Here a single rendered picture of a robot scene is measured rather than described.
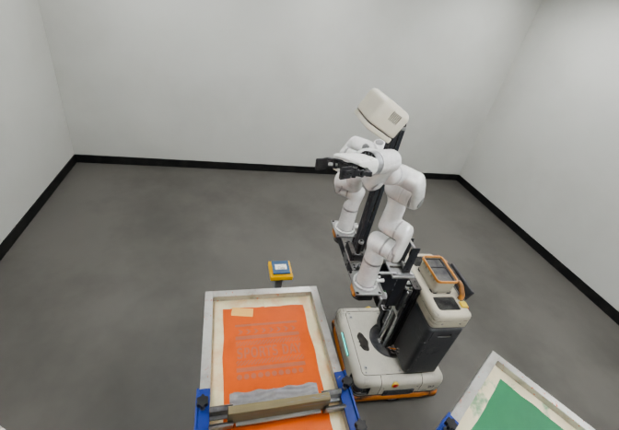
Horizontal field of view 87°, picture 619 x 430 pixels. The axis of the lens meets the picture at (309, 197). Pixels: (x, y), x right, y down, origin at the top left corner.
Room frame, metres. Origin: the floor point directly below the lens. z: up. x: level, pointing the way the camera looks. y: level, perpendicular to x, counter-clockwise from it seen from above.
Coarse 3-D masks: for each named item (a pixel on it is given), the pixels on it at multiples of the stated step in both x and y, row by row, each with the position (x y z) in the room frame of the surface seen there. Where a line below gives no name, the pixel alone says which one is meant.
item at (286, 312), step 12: (276, 312) 1.07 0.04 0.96; (288, 312) 1.09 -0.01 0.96; (300, 312) 1.10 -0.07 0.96; (300, 324) 1.03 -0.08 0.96; (300, 336) 0.97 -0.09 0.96; (312, 348) 0.92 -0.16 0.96; (312, 360) 0.86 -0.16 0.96; (312, 372) 0.81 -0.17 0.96; (276, 384) 0.73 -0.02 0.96; (288, 384) 0.74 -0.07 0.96; (300, 384) 0.75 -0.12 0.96; (288, 420) 0.60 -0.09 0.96; (300, 420) 0.61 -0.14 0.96; (312, 420) 0.62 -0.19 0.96; (324, 420) 0.63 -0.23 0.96
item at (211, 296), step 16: (272, 288) 1.19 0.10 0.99; (288, 288) 1.21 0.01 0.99; (304, 288) 1.23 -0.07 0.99; (208, 304) 1.01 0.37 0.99; (320, 304) 1.15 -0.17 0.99; (208, 320) 0.93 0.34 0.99; (320, 320) 1.05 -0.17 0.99; (208, 336) 0.85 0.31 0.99; (208, 352) 0.78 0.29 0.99; (208, 368) 0.72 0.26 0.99; (336, 368) 0.83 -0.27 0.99; (208, 384) 0.66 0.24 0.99; (336, 384) 0.76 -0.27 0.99
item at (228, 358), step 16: (224, 320) 0.97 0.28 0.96; (240, 320) 0.99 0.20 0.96; (256, 320) 1.00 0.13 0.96; (224, 336) 0.89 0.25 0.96; (224, 352) 0.82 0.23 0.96; (224, 368) 0.75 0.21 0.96; (224, 384) 0.69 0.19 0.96; (240, 384) 0.70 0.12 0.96; (256, 384) 0.71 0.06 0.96; (272, 384) 0.72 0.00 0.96; (224, 400) 0.63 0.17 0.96
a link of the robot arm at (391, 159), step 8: (384, 152) 0.92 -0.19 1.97; (392, 152) 0.95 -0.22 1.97; (384, 160) 0.89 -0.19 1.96; (392, 160) 0.92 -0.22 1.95; (400, 160) 0.94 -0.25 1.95; (384, 168) 0.89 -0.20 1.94; (392, 168) 0.92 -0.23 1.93; (376, 176) 0.93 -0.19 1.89; (384, 176) 0.93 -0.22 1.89; (368, 184) 0.93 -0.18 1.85; (376, 184) 0.93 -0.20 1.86
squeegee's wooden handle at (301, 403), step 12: (300, 396) 0.65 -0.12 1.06; (312, 396) 0.66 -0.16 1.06; (324, 396) 0.66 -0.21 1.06; (228, 408) 0.56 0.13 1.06; (240, 408) 0.57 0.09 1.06; (252, 408) 0.57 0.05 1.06; (264, 408) 0.58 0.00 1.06; (276, 408) 0.59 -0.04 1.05; (288, 408) 0.61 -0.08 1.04; (300, 408) 0.62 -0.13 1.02; (312, 408) 0.64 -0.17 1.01; (228, 420) 0.54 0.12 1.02; (240, 420) 0.55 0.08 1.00
